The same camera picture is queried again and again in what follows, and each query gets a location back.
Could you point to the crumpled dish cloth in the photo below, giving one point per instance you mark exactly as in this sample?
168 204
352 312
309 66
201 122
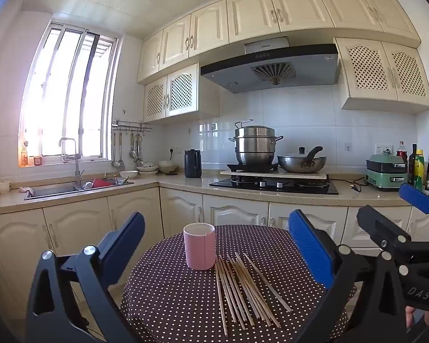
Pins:
25 189

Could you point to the cream lattice door cabinet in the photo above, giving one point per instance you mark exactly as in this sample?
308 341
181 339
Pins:
386 75
180 91

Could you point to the green electric cooker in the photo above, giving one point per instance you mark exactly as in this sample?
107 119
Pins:
386 175

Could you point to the steel ladle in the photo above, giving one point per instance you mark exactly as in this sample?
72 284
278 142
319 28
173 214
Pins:
115 163

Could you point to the stainless steel steamer pot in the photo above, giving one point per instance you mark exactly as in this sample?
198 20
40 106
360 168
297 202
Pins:
253 146

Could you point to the pile of wooden chopsticks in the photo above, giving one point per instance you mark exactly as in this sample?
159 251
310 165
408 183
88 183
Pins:
236 286

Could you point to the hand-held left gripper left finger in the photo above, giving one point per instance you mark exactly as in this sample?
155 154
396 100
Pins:
123 243

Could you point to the dark glass bottle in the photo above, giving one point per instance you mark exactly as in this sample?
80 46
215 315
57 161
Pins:
413 166

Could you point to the wall outlet with black plug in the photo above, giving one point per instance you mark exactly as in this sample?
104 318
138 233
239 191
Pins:
174 149

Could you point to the grey range hood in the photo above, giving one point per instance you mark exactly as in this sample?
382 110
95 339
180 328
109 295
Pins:
271 68

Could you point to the cream upper wall cabinets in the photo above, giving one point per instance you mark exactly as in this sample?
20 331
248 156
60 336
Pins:
253 14

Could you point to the small white cup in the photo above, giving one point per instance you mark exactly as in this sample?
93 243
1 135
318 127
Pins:
3 187

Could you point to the steel spoon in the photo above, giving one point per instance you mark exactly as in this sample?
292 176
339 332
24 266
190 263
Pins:
133 153

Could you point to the stainless steel sink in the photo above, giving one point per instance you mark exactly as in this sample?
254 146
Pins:
53 190

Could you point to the small hanging utensil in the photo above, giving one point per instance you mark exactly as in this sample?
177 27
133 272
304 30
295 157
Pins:
139 150

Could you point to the black glass gas stove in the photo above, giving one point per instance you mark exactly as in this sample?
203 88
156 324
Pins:
271 187

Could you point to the white bowl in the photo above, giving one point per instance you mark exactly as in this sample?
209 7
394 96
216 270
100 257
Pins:
128 174

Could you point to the orange bottle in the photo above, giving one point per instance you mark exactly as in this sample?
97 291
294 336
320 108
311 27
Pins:
24 155

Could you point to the cream base cabinets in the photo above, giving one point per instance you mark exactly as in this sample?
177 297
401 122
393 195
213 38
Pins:
75 228

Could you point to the steel slotted turner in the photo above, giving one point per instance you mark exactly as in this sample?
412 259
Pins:
121 148

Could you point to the sliding window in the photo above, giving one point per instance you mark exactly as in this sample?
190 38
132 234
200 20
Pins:
68 93

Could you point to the white wall switch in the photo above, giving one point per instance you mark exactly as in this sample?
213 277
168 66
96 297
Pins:
348 147

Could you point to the green bottle with yellow cap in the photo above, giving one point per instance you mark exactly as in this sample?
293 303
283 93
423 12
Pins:
419 171

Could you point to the red plastic dish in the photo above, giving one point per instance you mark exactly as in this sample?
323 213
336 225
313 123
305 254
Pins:
102 183

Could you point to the stack of white bowls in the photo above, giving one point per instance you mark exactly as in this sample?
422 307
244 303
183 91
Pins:
147 169

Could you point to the metal wall rack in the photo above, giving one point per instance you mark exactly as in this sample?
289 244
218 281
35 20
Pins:
132 125

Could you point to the person's right hand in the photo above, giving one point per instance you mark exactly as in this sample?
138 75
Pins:
413 316

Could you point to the black portable burner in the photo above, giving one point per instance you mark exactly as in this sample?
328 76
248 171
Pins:
252 167

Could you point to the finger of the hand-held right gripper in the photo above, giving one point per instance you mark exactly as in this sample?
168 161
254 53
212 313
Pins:
379 225
416 196

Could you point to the white wall outlet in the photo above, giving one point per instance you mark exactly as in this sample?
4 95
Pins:
383 148

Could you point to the pink cup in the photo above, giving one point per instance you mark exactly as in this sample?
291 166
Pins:
199 250

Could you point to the steel kitchen faucet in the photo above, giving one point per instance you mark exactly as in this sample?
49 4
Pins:
77 164

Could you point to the black electric kettle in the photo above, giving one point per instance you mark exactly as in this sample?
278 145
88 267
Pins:
193 164

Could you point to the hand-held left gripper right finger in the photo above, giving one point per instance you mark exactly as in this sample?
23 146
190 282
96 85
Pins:
311 246

